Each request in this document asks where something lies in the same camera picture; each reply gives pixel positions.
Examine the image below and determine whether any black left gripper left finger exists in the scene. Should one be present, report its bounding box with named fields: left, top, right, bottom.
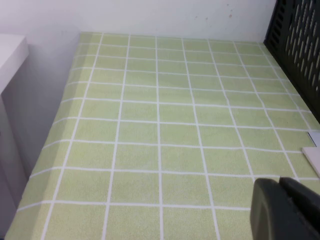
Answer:
left=250, top=177, right=320, bottom=240

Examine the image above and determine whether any white cabinet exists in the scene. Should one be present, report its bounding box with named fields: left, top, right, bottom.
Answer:
left=0, top=33, right=31, bottom=240

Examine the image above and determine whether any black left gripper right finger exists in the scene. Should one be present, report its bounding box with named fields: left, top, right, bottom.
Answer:
left=279, top=176, right=320, bottom=221

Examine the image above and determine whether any black plastic book holder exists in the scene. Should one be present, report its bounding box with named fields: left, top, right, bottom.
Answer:
left=263, top=0, right=320, bottom=120

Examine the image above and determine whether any white orange book underneath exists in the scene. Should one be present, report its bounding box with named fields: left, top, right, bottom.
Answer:
left=301, top=146, right=320, bottom=176

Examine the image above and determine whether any green checked tablecloth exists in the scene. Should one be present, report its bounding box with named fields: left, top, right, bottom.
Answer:
left=7, top=31, right=320, bottom=240

